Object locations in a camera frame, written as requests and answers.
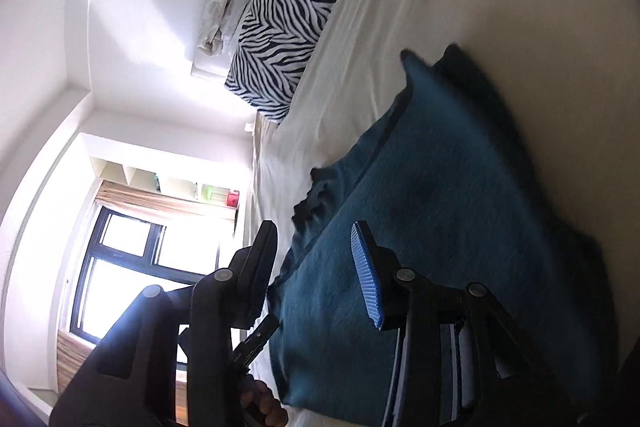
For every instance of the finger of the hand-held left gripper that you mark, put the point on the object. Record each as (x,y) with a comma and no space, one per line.
(257,341)

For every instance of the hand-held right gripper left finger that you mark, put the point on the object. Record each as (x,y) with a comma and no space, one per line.
(257,272)

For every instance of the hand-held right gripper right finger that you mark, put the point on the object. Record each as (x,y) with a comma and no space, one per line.
(367,277)

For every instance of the dark green knit sweater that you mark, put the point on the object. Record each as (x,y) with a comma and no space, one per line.
(450,187)

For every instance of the person's left hand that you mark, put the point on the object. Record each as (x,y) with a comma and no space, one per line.
(267,404)

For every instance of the red box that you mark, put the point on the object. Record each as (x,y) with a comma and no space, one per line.
(233,198)

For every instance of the green plastic container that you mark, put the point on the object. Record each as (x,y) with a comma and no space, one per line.
(212,193)

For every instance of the black framed window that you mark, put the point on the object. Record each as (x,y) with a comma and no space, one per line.
(125,232)

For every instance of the zebra print pillow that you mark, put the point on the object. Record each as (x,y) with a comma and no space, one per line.
(285,32)

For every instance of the bed with beige sheet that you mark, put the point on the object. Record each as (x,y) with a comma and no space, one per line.
(425,7)

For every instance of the white wall shelf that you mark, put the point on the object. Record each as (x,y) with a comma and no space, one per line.
(145,174)

